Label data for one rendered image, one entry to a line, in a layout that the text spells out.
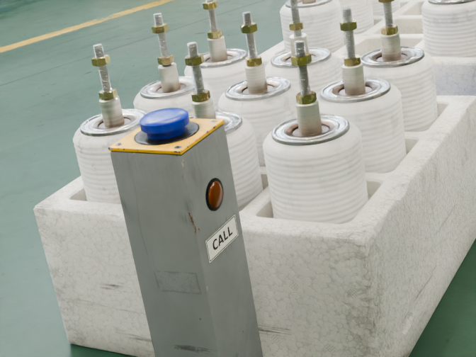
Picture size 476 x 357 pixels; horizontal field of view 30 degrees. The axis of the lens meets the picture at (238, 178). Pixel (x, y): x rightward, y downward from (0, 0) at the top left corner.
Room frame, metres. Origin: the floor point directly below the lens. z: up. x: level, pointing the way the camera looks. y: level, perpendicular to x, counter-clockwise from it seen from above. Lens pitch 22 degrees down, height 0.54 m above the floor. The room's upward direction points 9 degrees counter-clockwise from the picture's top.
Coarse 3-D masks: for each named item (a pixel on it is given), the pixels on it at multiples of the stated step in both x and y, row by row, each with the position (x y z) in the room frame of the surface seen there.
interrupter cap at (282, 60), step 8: (312, 48) 1.10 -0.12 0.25; (320, 48) 1.09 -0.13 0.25; (280, 56) 1.09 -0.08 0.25; (288, 56) 1.08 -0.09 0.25; (312, 56) 1.07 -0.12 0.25; (320, 56) 1.06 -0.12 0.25; (328, 56) 1.05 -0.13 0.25; (272, 64) 1.06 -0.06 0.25; (280, 64) 1.04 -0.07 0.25; (288, 64) 1.04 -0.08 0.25; (312, 64) 1.03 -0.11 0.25
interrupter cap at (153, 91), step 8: (184, 80) 1.05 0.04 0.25; (192, 80) 1.05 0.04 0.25; (144, 88) 1.04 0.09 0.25; (152, 88) 1.04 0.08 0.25; (160, 88) 1.04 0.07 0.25; (184, 88) 1.02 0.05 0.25; (192, 88) 1.01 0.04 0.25; (144, 96) 1.01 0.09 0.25; (152, 96) 1.00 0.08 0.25; (160, 96) 1.00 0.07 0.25; (168, 96) 0.99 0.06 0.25; (176, 96) 0.99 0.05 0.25
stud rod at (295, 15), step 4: (292, 0) 1.07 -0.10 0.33; (296, 0) 1.07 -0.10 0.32; (292, 4) 1.07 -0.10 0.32; (296, 4) 1.07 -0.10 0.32; (292, 8) 1.07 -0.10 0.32; (296, 8) 1.06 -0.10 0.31; (292, 12) 1.07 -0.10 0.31; (296, 12) 1.07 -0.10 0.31; (292, 16) 1.07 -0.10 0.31; (296, 16) 1.06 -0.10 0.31; (292, 20) 1.07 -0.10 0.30; (296, 20) 1.06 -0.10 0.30; (296, 32) 1.07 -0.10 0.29; (300, 32) 1.07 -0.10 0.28; (296, 36) 1.07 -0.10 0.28
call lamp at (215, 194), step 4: (212, 184) 0.66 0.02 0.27; (216, 184) 0.66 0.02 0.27; (220, 184) 0.67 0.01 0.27; (212, 188) 0.66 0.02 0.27; (216, 188) 0.66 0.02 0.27; (220, 188) 0.67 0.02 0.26; (212, 192) 0.66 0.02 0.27; (216, 192) 0.66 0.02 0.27; (220, 192) 0.67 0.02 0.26; (208, 196) 0.66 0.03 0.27; (212, 196) 0.66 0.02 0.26; (216, 196) 0.66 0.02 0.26; (220, 196) 0.67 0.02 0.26; (212, 200) 0.66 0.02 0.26; (216, 200) 0.66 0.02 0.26; (220, 200) 0.67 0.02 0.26; (212, 204) 0.66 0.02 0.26; (216, 204) 0.66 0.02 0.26
